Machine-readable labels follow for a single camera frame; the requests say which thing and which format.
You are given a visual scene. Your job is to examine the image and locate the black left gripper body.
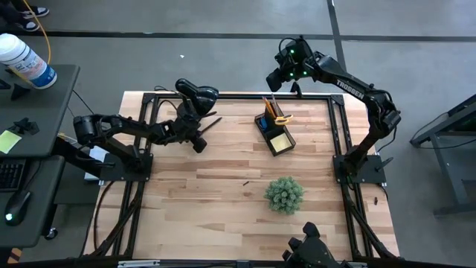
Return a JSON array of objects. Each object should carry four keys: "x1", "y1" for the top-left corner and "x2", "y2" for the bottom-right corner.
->
[{"x1": 173, "y1": 102, "x2": 209, "y2": 154}]

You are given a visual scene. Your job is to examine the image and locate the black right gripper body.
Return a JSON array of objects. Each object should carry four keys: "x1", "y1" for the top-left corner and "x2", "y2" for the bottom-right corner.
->
[{"x1": 266, "y1": 55, "x2": 295, "y2": 93}]

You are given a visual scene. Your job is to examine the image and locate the black ballpoint pen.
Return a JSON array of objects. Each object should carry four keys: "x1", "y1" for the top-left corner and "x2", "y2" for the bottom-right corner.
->
[{"x1": 200, "y1": 116, "x2": 223, "y2": 133}]

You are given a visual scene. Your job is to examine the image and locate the yellow-handled scissors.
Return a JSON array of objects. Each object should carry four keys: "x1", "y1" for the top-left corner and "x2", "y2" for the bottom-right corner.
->
[{"x1": 273, "y1": 114, "x2": 295, "y2": 126}]

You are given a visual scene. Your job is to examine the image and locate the black mesh desk organizer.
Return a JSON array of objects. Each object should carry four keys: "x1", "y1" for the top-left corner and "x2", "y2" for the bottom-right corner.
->
[{"x1": 254, "y1": 100, "x2": 298, "y2": 157}]

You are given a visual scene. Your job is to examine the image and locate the black desk lamp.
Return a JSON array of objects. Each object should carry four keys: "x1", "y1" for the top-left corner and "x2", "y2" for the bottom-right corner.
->
[{"x1": 174, "y1": 77, "x2": 220, "y2": 126}]

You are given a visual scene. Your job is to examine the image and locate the green succulent in patterned pot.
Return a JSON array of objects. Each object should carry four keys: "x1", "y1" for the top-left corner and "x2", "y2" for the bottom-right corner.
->
[{"x1": 263, "y1": 176, "x2": 305, "y2": 216}]

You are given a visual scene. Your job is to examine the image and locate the black side desk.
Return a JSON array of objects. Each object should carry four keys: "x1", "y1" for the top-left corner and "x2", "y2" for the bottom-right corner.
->
[{"x1": 0, "y1": 63, "x2": 81, "y2": 249}]

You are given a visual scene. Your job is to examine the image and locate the black clamp piece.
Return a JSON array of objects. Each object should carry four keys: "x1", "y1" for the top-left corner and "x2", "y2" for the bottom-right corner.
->
[{"x1": 13, "y1": 116, "x2": 41, "y2": 136}]

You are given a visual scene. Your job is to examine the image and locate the black jointed device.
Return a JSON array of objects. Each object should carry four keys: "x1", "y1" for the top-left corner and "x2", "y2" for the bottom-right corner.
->
[{"x1": 281, "y1": 221, "x2": 349, "y2": 268}]

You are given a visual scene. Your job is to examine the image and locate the white wipes canister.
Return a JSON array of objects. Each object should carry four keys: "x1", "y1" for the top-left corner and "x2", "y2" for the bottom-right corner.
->
[{"x1": 0, "y1": 32, "x2": 59, "y2": 91}]

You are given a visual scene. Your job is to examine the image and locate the black metal side table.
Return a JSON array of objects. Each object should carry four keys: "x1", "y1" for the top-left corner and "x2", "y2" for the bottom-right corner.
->
[{"x1": 408, "y1": 92, "x2": 476, "y2": 217}]

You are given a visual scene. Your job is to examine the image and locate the green sticky note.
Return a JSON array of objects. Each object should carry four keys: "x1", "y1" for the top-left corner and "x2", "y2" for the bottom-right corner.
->
[{"x1": 0, "y1": 129, "x2": 23, "y2": 155}]

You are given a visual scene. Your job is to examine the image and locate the black keyboard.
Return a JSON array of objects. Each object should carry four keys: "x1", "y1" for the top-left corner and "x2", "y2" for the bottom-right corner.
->
[{"x1": 0, "y1": 159, "x2": 28, "y2": 193}]

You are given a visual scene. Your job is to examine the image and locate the black computer mouse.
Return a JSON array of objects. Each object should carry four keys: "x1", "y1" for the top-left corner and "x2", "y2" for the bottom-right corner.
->
[{"x1": 4, "y1": 190, "x2": 33, "y2": 227}]

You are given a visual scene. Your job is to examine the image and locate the person's shoe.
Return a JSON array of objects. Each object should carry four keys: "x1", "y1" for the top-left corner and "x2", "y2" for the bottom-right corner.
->
[
  {"x1": 15, "y1": 19, "x2": 41, "y2": 33},
  {"x1": 20, "y1": 6, "x2": 50, "y2": 19}
]

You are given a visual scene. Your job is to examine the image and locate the person's leg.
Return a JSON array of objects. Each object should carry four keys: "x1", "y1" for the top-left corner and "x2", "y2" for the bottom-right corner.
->
[{"x1": 0, "y1": 0, "x2": 27, "y2": 27}]

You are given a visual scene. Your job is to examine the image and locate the black clamp mount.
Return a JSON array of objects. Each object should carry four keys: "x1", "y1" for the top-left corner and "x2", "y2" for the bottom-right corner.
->
[{"x1": 289, "y1": 80, "x2": 304, "y2": 98}]

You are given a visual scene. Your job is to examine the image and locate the black aluminium table frame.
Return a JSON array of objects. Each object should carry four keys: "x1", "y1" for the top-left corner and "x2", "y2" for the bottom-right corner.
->
[{"x1": 83, "y1": 92, "x2": 401, "y2": 264}]

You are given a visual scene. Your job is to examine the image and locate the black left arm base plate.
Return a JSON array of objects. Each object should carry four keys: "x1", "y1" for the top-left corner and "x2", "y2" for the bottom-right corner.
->
[{"x1": 99, "y1": 151, "x2": 154, "y2": 183}]

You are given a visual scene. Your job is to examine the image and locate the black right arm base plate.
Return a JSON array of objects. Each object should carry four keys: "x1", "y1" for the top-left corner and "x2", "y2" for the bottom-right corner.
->
[{"x1": 333, "y1": 153, "x2": 387, "y2": 185}]

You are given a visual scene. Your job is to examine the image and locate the black lever handle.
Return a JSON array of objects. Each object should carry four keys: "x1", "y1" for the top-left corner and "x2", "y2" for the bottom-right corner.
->
[{"x1": 374, "y1": 156, "x2": 394, "y2": 173}]

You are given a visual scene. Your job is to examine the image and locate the yellow cable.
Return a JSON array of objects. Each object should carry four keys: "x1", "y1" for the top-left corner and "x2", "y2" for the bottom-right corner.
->
[{"x1": 22, "y1": 0, "x2": 53, "y2": 66}]

